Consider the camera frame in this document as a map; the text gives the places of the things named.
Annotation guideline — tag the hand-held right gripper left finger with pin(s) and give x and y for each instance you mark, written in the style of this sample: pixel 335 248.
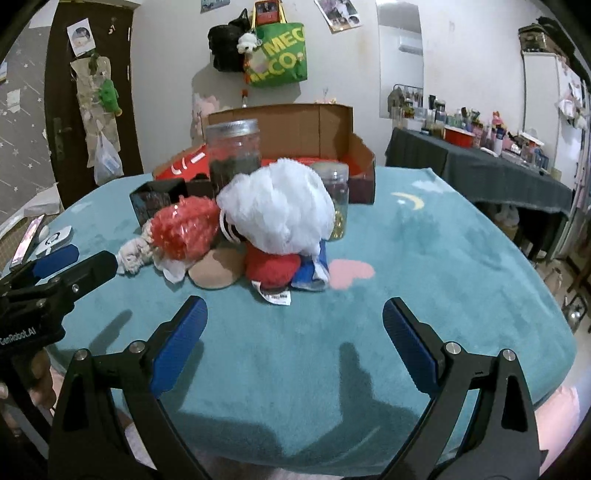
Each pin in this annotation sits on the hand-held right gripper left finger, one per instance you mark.
pixel 179 344

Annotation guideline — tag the red bowl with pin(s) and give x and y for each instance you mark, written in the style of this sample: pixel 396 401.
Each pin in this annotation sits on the red bowl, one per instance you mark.
pixel 459 137

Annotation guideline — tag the photo on door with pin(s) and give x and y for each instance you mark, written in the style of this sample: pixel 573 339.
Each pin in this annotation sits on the photo on door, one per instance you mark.
pixel 81 37

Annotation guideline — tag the table with grey cloth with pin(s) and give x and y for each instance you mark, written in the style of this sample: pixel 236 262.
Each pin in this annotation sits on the table with grey cloth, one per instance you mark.
pixel 485 175

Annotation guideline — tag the black clothes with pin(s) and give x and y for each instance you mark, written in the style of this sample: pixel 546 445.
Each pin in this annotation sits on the black clothes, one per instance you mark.
pixel 565 41

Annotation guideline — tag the black bag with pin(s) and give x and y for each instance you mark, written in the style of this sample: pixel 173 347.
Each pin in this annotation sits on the black bag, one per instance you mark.
pixel 224 46

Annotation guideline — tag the white plastic bag bundle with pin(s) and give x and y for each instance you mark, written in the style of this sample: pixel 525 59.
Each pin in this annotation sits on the white plastic bag bundle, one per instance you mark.
pixel 277 207

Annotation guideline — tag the green tote bag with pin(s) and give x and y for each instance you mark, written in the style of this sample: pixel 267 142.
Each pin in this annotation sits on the green tote bag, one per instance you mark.
pixel 277 64

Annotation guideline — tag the large wall photo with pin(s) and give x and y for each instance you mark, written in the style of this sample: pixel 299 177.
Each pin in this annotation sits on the large wall photo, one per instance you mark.
pixel 337 14

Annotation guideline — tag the cardboard box with red lining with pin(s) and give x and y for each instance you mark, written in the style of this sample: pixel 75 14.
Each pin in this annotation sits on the cardboard box with red lining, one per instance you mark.
pixel 295 129

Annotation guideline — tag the tan round pad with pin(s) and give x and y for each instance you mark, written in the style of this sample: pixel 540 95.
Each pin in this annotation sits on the tan round pad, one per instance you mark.
pixel 214 272

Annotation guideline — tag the red packet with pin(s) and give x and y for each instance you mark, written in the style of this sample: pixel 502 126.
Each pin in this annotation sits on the red packet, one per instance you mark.
pixel 268 11

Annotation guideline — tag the dark wooden door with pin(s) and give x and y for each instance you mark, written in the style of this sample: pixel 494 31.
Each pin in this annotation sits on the dark wooden door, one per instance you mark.
pixel 60 69

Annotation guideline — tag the dark striped cloth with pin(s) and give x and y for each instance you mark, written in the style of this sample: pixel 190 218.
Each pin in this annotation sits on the dark striped cloth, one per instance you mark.
pixel 229 230

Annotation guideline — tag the wall mirror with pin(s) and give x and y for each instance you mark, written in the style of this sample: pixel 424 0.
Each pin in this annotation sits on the wall mirror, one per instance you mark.
pixel 401 83

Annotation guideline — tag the white wardrobe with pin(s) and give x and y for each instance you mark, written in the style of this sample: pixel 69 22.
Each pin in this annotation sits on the white wardrobe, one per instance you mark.
pixel 540 92

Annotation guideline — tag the green plush toy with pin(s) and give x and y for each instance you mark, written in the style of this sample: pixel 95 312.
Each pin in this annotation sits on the green plush toy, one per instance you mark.
pixel 108 94

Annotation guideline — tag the small glass jar gold beads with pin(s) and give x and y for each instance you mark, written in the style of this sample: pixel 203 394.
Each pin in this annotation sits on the small glass jar gold beads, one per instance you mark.
pixel 337 184

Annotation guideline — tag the blue wrapper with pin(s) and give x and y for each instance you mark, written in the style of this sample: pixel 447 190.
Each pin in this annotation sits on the blue wrapper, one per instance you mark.
pixel 307 277

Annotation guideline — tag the row of cosmetic bottles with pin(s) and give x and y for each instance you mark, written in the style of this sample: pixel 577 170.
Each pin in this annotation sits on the row of cosmetic bottles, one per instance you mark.
pixel 503 136

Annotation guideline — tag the person's left hand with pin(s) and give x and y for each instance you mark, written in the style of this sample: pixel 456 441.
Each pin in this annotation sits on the person's left hand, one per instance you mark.
pixel 44 378

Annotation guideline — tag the pink plush toy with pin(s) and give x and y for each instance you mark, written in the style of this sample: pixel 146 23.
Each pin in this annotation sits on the pink plush toy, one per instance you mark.
pixel 203 110

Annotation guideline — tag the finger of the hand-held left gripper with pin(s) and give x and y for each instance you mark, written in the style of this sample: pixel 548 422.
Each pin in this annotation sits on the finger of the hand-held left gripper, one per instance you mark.
pixel 55 261
pixel 90 274

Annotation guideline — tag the white plush toy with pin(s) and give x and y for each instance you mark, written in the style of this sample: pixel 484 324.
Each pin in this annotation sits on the white plush toy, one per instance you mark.
pixel 247 41

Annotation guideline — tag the dark printed box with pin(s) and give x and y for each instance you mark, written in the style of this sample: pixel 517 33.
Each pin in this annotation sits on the dark printed box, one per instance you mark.
pixel 152 198

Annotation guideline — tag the small wall photo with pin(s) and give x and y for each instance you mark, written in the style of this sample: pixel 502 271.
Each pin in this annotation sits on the small wall photo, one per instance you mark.
pixel 214 4

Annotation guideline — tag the red foam net sleeve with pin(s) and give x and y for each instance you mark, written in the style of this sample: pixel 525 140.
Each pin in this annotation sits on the red foam net sleeve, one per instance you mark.
pixel 184 226

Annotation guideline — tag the fabric hanging organizer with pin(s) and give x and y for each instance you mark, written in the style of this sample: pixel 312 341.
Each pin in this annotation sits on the fabric hanging organizer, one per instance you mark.
pixel 87 106

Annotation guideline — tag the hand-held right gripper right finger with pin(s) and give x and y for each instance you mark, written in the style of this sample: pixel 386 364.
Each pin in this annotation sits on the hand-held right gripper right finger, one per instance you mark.
pixel 410 344

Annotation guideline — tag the small white gadget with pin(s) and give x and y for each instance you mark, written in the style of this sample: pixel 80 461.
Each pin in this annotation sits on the small white gadget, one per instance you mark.
pixel 55 235
pixel 46 250

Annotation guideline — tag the red plush ball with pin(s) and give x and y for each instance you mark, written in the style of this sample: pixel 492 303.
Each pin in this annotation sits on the red plush ball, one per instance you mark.
pixel 270 270

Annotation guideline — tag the smartphone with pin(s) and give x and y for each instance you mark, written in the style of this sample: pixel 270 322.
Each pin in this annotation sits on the smartphone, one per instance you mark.
pixel 27 240

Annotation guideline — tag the large glass jar metal lid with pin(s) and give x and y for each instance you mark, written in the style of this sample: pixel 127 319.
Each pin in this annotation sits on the large glass jar metal lid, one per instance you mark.
pixel 233 147

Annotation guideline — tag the patterned case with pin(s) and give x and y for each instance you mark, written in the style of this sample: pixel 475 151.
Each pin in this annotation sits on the patterned case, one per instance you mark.
pixel 535 39

